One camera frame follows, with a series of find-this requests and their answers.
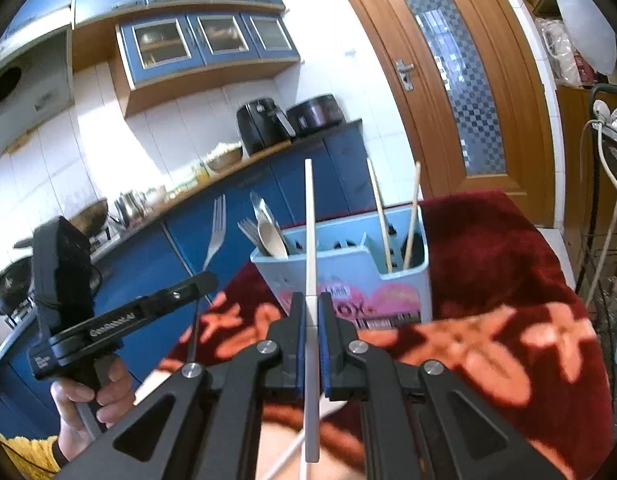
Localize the red floral blanket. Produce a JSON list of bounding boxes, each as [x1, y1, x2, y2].
[[132, 190, 615, 480]]

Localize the steel wok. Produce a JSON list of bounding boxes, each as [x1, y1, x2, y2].
[[12, 197, 111, 250]]

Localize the blue base cabinets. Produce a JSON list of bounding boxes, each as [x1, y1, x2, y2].
[[0, 120, 374, 439]]

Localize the wooden door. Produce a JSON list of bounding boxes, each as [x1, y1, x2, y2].
[[349, 0, 555, 226]]

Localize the person's left hand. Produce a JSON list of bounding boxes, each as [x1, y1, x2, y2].
[[49, 356, 137, 461]]

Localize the white plastic bag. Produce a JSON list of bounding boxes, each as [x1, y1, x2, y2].
[[556, 0, 617, 76]]

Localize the range hood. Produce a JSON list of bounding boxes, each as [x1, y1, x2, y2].
[[0, 25, 74, 158]]

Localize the beige plastic spoon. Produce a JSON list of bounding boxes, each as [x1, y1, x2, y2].
[[258, 220, 288, 259]]

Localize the stainless steel peeler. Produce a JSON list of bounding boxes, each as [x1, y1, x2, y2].
[[250, 191, 284, 240]]

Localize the light blue utensil box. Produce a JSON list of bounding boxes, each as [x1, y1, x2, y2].
[[248, 204, 433, 331]]

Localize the steel kettle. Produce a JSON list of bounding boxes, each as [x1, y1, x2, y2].
[[109, 192, 145, 229]]

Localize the grey power cable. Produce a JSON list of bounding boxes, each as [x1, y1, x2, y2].
[[577, 98, 617, 306]]

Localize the black wire rack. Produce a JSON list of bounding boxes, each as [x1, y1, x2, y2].
[[575, 84, 617, 382]]

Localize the yellow sleeve forearm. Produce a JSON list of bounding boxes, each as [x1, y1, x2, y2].
[[0, 434, 68, 479]]

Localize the stainless steel fork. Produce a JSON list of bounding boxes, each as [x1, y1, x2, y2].
[[187, 195, 226, 362]]

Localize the blue wall cabinet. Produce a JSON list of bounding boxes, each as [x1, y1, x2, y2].
[[0, 0, 300, 114]]

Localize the dark rice cooker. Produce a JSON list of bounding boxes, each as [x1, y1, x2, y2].
[[287, 93, 345, 136]]

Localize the metal bowl of food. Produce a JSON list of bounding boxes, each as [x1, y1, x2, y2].
[[204, 142, 243, 174]]

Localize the black air fryer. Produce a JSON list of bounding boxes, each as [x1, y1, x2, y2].
[[236, 98, 296, 156]]

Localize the wooden corner shelf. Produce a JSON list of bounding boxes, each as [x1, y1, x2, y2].
[[487, 0, 617, 291]]

